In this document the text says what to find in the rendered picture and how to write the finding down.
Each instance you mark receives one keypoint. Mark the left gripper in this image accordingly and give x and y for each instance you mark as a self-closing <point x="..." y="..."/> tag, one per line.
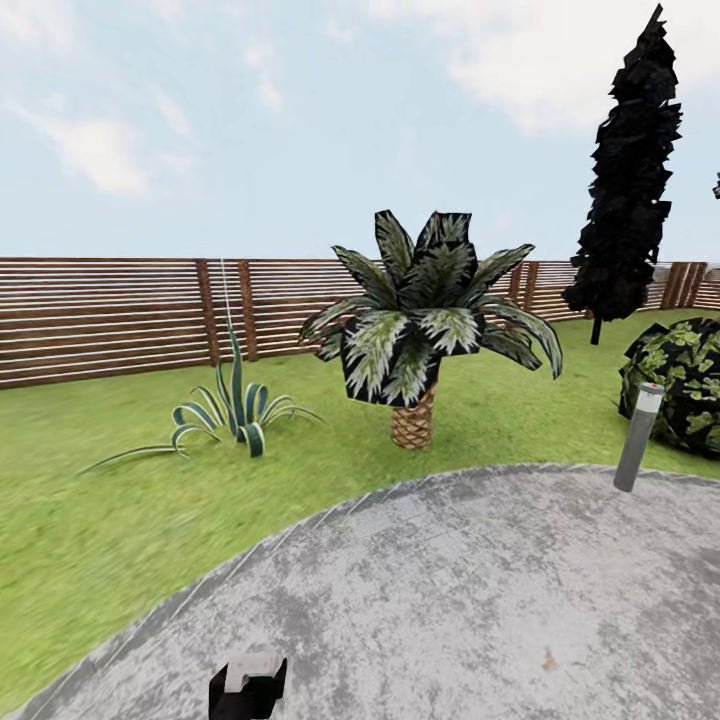
<point x="254" y="702"/>

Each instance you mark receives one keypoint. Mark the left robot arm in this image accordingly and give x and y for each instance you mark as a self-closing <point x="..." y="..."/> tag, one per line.
<point x="247" y="687"/>

